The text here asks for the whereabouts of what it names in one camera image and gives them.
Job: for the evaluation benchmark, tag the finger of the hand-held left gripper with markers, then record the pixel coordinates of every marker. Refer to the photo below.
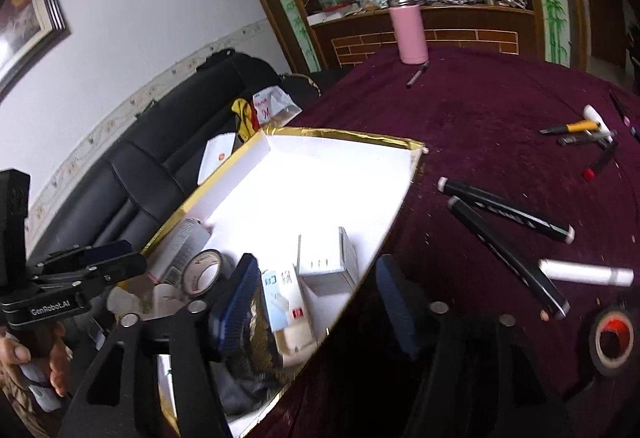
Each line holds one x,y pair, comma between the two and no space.
115,268
95,250

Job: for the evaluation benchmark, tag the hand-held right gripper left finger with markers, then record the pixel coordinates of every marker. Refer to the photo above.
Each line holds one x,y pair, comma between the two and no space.
235,308

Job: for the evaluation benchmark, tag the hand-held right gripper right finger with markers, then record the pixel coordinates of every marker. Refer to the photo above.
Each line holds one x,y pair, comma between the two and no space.
395,313

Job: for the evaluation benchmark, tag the black printed packet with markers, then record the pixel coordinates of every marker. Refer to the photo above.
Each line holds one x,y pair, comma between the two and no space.
260,348

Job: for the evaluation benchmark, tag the white pill bottle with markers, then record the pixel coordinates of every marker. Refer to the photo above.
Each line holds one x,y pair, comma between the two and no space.
167,300

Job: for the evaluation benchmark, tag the black marker white ends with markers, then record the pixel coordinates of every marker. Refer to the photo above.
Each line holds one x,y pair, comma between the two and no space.
505,210
510,255

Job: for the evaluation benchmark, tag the gold-rimmed white box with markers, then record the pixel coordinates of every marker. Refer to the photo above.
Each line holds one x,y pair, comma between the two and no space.
325,178

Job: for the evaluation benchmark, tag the black tape roll red core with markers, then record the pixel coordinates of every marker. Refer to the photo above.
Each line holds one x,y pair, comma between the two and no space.
617,314

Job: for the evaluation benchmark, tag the person's left forearm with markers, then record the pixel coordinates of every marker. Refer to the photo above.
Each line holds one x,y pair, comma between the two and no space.
12,410

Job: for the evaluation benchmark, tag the person's left hand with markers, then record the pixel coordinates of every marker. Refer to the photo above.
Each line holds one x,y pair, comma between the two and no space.
20,350

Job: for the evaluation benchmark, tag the white and teal medicine box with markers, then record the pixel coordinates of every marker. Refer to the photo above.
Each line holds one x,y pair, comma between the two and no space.
285,303

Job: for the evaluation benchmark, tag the clear tape roll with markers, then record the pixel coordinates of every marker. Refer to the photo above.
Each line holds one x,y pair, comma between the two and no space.
215,258

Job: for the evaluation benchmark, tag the white grey carton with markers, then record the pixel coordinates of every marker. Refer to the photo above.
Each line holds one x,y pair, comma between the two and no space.
325,268

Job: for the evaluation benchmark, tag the black leather sofa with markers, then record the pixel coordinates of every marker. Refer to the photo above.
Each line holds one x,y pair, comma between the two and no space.
140,178

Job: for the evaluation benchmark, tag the flat white box red logo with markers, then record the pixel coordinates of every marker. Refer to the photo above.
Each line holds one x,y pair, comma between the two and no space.
217,156

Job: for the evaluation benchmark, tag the yellow cloth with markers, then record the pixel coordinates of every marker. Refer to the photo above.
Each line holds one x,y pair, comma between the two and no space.
241,116

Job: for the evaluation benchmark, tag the white paper stick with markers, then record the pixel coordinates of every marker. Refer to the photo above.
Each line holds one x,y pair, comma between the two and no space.
585,272

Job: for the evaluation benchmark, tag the white plastic bag red print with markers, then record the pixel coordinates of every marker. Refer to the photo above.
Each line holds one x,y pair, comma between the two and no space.
272,106

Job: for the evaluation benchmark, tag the black bag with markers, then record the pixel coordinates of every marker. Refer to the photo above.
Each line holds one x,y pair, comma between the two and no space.
217,57

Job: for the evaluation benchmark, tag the dark maroon pen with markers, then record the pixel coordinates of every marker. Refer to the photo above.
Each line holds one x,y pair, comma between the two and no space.
417,75

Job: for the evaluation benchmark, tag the short black pen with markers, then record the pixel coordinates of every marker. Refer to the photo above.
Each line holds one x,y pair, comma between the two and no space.
585,138

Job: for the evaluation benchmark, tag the black marker red cap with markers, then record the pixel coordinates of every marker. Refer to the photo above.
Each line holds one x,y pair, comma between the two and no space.
605,161

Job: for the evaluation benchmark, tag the yellow utility knife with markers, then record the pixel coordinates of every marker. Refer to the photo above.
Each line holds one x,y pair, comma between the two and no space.
580,126

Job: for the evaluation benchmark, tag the pink thermos bottle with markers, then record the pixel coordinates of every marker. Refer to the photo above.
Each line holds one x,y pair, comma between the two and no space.
409,33

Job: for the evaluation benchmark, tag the white plastic tube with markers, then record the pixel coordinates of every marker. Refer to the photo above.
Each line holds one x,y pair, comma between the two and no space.
595,114

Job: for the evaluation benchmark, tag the framed wall picture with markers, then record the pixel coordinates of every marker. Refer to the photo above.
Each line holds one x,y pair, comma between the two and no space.
25,18

